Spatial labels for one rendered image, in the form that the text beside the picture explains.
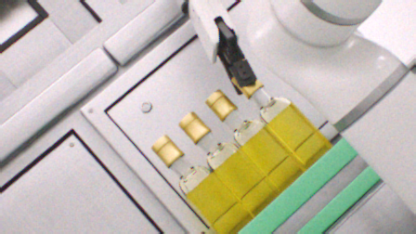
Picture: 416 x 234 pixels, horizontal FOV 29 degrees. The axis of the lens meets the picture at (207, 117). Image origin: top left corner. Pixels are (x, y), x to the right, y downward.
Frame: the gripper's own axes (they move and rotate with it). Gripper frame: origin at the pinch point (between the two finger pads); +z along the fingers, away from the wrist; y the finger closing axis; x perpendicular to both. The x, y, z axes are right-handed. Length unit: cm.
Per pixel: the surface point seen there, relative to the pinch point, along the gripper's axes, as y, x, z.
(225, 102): 1.7, -4.8, 2.9
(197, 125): 2.0, -10.6, 4.4
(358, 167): 13.5, 6.1, 22.7
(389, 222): 15.6, 5.5, 31.5
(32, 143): -14.1, -36.3, -9.1
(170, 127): -12.2, -13.3, -0.3
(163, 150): 2.0, -17.2, 5.6
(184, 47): -12.9, -4.3, -12.8
